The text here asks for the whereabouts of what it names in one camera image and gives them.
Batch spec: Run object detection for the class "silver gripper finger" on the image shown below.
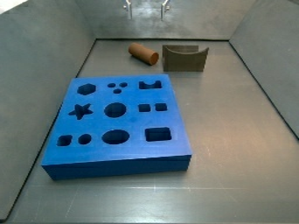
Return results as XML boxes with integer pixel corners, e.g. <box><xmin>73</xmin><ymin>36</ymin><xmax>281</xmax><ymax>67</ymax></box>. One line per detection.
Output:
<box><xmin>123</xmin><ymin>0</ymin><xmax>134</xmax><ymax>20</ymax></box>
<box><xmin>161</xmin><ymin>0</ymin><xmax>171</xmax><ymax>21</ymax></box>

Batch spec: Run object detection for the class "brown wooden cylinder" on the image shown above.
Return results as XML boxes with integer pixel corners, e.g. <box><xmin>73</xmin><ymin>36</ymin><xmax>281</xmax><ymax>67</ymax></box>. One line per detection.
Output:
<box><xmin>129</xmin><ymin>43</ymin><xmax>159</xmax><ymax>66</ymax></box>

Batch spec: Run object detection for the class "dark grey curved cradle block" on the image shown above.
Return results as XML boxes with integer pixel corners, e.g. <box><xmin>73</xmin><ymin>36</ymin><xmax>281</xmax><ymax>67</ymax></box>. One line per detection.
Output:
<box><xmin>163</xmin><ymin>45</ymin><xmax>210</xmax><ymax>72</ymax></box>

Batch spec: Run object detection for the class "blue foam shape-sorting block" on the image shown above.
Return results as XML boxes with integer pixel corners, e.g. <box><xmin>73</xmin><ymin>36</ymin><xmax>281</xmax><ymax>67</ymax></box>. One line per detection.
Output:
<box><xmin>42</xmin><ymin>74</ymin><xmax>193</xmax><ymax>180</ymax></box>

